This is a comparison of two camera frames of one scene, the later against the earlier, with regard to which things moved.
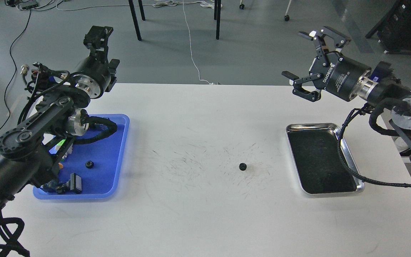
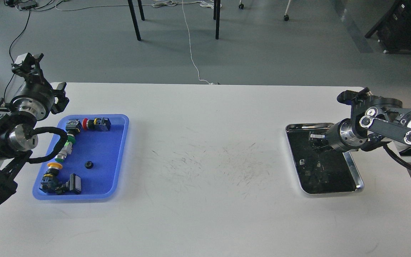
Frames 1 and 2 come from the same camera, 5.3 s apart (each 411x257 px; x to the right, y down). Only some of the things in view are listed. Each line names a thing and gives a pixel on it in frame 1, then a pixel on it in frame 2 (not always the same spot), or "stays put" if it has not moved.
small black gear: (89, 164) stays put
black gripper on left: (94, 76) to (34, 97)
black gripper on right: (339, 76) to (343, 135)
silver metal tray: (320, 167) stays put
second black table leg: (217, 16) stays put
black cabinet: (407, 28) stays put
